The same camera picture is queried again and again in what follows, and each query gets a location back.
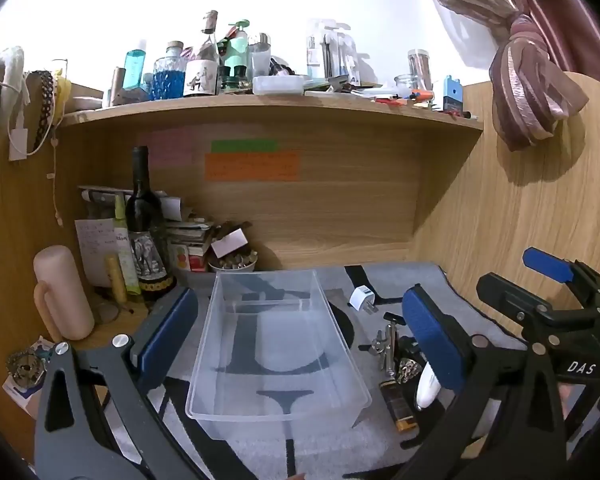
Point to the spiky metal brooch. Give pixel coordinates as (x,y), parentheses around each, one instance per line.
(25,366)

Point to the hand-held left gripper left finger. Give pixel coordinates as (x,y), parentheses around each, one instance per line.
(172,325)

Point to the fruit print carton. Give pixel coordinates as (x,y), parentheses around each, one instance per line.
(185,259)

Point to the clear blister packages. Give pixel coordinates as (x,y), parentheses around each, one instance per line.
(330,50)

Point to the pink sticky note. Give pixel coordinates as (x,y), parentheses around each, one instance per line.
(166,147)

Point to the brown glass perfume bottle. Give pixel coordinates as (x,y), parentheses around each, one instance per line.
(400,405)

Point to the clear jar of brushes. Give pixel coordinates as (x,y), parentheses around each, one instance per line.
(419,67)

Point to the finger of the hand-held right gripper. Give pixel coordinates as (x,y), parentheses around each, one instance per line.
(545,262)
(510,300)

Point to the small blue box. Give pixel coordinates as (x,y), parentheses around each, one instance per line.
(452,91)

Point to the green tube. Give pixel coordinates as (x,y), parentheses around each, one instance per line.
(125,255)

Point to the pile of small stationery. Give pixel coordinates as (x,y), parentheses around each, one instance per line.
(400,97)

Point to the silver corkscrew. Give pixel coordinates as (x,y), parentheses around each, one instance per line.
(387,345)

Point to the orange sticky note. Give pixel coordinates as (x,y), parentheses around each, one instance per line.
(252,166)

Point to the dark wine bottle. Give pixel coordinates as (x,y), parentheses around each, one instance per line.
(142,220)

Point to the stack of books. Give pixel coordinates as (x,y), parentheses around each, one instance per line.
(190,232)

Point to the blue sticker card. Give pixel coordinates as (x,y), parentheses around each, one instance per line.
(20,395)

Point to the clear plastic cup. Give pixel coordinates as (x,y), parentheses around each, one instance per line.
(261,60)

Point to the clear plastic bin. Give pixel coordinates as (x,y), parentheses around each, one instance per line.
(280,340)

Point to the green pump bottle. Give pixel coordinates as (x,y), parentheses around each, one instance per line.
(237,47)

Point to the white handheld massager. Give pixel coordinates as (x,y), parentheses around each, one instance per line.
(426,387)

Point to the white hanging cloth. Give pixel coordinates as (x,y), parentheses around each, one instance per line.
(10,72)

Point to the grey printed mat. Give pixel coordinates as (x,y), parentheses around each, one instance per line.
(260,447)

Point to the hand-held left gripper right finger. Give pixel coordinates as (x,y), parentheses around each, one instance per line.
(430,335)

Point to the yellow lip balm tube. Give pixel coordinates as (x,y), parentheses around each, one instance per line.
(114,277)

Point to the pink curtain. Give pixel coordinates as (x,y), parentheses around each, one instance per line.
(520,85)

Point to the white plastic box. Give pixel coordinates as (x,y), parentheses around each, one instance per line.
(277,85)

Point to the wooden shelf board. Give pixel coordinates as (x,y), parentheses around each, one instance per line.
(280,110)

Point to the white handwritten note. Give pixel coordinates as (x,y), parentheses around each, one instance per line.
(92,250)

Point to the clear labelled glass bottle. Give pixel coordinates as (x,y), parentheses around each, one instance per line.
(202,72)

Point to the white charger plug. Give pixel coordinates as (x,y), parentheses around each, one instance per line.
(362,297)

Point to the bowl of stones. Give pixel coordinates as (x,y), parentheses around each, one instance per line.
(232,262)

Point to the green sticky note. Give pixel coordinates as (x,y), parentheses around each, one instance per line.
(244,146)

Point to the teal bottle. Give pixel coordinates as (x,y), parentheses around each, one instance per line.
(134,67)

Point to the small round mirror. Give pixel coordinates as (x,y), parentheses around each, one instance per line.
(106,312)

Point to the clear glass jar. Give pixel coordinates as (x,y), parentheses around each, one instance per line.
(404,82)

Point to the white card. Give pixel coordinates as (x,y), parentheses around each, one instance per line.
(228,242)

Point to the faceted blue liquid bottle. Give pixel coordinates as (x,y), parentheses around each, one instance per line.
(169,77)

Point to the white hanging adapter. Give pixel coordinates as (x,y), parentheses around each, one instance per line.
(17,144)

